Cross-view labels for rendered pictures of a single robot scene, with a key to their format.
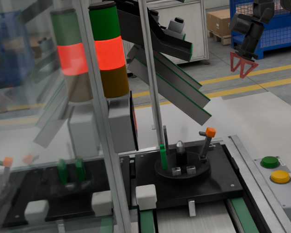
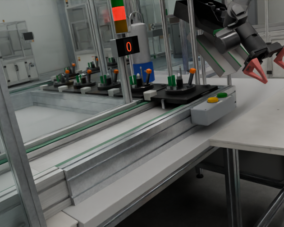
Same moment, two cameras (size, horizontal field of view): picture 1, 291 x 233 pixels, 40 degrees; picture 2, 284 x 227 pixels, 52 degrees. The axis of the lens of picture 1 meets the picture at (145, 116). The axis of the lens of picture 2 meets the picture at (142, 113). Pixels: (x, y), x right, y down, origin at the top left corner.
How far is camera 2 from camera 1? 0.90 m
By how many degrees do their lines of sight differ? 43
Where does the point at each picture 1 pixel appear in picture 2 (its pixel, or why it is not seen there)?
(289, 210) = (193, 111)
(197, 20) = not seen: outside the picture
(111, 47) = (115, 10)
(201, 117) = (219, 71)
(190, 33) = not seen: outside the picture
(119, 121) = (112, 42)
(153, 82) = (194, 45)
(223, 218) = not seen: hidden behind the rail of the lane
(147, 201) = (147, 95)
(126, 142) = (115, 52)
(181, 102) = (209, 61)
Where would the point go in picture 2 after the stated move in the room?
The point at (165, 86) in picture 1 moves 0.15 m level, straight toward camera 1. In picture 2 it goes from (202, 50) to (183, 55)
